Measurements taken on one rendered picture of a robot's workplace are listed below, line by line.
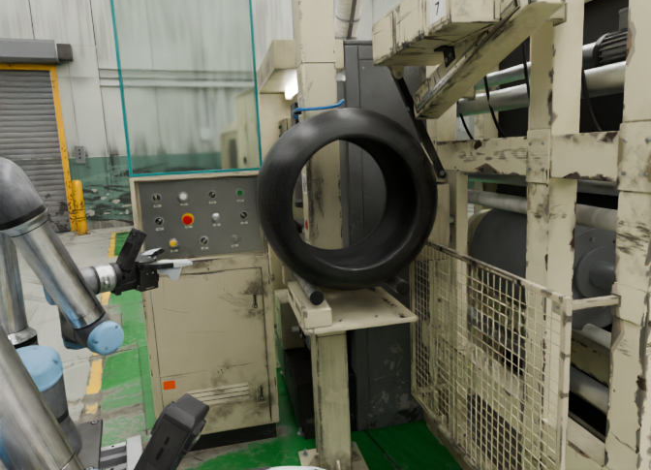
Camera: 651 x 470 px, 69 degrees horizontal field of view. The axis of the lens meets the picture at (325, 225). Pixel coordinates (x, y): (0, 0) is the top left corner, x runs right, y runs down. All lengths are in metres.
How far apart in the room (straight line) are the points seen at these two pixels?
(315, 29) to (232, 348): 1.38
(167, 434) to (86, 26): 10.35
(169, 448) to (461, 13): 1.15
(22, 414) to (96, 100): 9.82
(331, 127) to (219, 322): 1.12
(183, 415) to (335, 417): 1.70
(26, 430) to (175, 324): 1.63
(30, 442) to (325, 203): 1.37
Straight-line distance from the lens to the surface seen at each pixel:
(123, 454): 1.33
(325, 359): 1.95
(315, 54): 1.81
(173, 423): 0.40
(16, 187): 1.11
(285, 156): 1.40
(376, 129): 1.45
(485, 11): 1.34
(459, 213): 1.93
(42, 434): 0.62
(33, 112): 10.45
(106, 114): 10.37
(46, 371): 1.16
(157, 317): 2.20
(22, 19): 10.73
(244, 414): 2.39
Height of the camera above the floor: 1.35
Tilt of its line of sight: 9 degrees down
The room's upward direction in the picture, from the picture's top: 3 degrees counter-clockwise
